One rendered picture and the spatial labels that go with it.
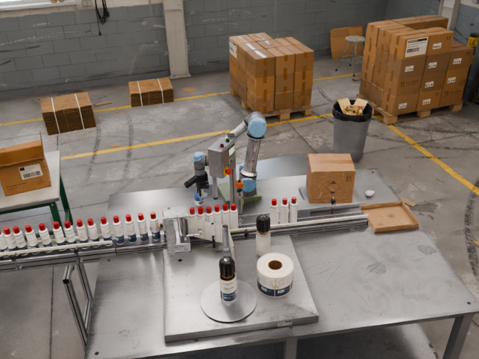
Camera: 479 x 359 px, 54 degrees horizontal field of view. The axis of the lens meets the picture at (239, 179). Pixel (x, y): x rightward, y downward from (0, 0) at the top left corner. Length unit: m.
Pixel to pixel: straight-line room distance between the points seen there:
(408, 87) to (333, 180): 3.37
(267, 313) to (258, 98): 4.13
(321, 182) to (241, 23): 5.42
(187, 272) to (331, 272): 0.84
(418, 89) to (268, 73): 1.96
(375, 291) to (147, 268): 1.34
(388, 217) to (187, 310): 1.54
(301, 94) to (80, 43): 3.58
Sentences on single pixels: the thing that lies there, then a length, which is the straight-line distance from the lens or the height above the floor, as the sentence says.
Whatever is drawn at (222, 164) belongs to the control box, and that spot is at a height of 1.38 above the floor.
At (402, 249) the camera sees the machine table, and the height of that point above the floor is 0.83.
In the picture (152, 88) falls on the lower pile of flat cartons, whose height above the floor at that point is 0.20.
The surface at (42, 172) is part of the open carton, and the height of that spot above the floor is 0.92.
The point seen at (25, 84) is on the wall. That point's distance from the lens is 8.28.
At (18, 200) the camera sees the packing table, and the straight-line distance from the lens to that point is 3.99.
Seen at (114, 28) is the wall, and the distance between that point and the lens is 8.00.
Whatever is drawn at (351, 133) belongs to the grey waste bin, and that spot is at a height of 0.38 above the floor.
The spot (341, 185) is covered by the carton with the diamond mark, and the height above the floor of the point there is 1.00.
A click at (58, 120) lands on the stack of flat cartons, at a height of 0.19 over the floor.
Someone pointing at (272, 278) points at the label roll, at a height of 1.02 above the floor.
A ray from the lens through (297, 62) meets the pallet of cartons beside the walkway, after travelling 6.37.
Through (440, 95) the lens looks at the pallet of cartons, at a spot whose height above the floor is 0.30.
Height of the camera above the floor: 2.81
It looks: 33 degrees down
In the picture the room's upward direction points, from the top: 2 degrees counter-clockwise
